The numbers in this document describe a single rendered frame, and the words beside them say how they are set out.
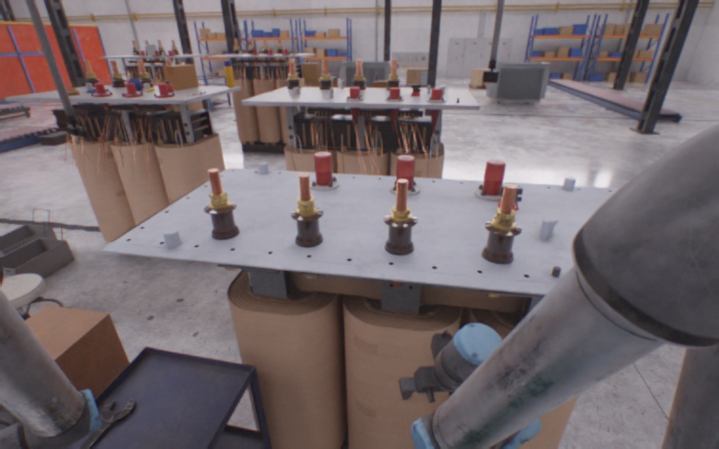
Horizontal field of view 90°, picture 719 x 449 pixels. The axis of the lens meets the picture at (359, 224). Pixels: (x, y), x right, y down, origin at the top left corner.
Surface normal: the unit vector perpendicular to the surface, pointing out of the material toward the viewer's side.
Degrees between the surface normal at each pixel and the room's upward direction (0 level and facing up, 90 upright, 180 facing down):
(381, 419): 90
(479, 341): 20
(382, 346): 90
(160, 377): 0
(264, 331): 90
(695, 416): 94
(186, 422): 0
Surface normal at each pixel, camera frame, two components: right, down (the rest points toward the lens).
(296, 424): -0.18, 0.45
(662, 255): -0.71, 0.02
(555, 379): -0.53, 0.56
